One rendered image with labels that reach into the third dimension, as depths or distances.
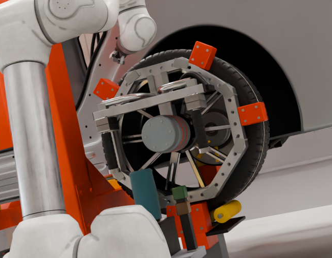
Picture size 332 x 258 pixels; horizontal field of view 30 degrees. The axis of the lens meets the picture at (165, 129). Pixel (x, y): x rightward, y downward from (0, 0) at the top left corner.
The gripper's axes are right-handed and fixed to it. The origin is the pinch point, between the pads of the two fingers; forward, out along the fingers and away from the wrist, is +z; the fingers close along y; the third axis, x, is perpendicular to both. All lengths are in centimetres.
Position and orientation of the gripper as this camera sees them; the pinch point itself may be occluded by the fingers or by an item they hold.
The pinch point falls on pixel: (115, 55)
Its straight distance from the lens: 238.1
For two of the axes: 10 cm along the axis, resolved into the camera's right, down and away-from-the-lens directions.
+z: -3.1, 1.1, 9.4
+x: -9.4, -2.0, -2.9
